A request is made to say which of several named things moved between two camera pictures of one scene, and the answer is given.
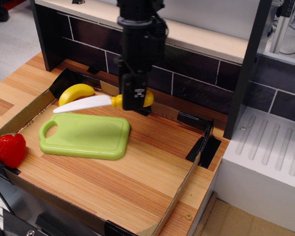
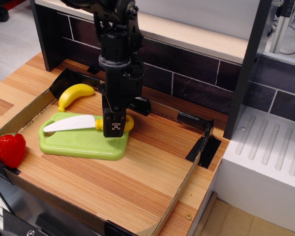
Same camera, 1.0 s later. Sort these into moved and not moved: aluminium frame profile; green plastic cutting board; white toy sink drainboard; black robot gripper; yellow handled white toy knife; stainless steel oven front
Moved: yellow handled white toy knife; black robot gripper
Not moved: aluminium frame profile; white toy sink drainboard; stainless steel oven front; green plastic cutting board
